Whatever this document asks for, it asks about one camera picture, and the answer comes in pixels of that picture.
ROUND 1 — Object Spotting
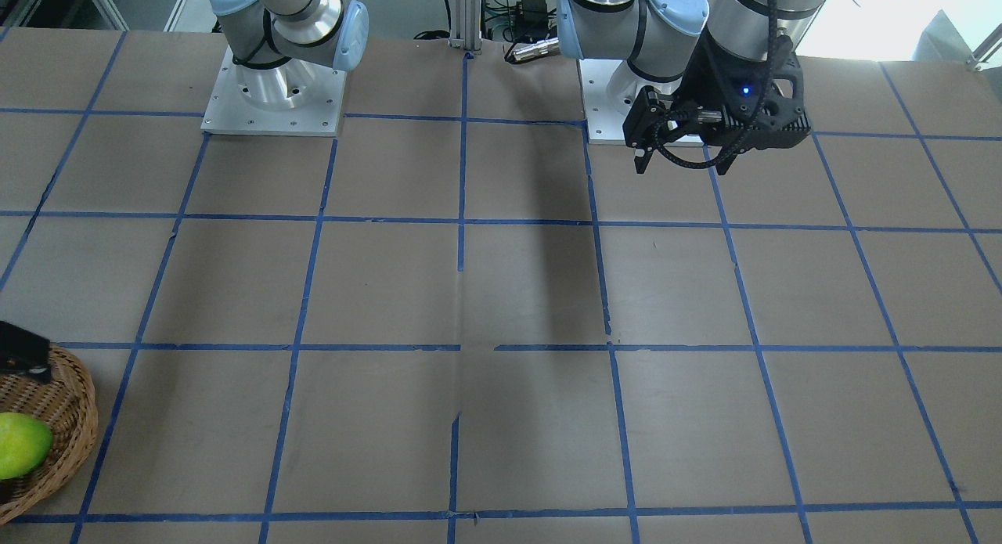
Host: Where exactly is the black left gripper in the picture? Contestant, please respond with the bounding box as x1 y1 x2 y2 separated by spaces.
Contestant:
622 28 812 175

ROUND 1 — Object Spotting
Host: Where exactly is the green apple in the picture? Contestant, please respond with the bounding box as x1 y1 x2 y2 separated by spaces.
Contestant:
1 412 54 481

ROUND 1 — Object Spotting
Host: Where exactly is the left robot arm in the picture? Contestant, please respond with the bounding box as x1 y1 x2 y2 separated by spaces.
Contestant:
556 0 827 175

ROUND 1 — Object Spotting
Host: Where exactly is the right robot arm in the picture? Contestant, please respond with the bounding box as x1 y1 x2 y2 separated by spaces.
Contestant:
203 0 369 137

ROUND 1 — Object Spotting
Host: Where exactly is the wicker basket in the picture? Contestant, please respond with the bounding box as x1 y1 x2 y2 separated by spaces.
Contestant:
1 342 98 525

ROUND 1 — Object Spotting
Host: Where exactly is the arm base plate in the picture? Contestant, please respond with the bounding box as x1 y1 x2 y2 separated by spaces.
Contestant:
577 59 681 146
200 49 348 138

